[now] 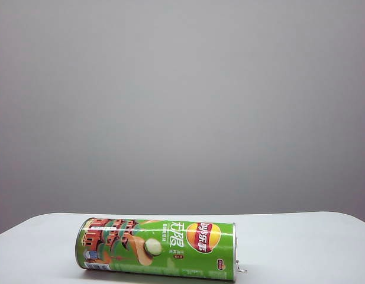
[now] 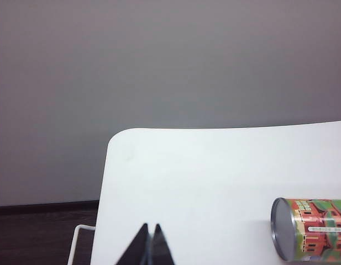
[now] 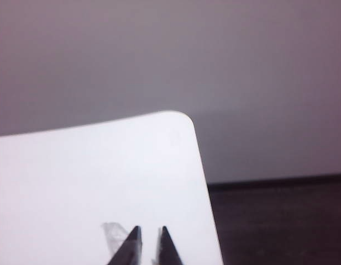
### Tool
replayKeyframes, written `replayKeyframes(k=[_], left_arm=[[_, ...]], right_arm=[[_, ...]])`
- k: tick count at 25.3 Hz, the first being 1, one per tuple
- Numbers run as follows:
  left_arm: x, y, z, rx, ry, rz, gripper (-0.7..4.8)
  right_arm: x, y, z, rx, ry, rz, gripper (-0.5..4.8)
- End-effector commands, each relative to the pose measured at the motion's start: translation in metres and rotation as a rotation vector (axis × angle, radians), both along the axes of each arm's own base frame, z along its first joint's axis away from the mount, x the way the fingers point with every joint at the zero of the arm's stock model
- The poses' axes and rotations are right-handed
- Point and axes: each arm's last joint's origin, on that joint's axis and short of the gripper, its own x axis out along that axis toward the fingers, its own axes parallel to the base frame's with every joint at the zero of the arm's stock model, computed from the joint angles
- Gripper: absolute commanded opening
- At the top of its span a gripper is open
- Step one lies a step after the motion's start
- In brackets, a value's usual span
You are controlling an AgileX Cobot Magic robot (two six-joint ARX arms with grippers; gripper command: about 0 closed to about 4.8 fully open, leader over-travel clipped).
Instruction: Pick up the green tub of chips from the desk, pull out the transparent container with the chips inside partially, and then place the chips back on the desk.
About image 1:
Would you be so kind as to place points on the green chips tube can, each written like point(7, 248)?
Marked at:
point(158, 245)

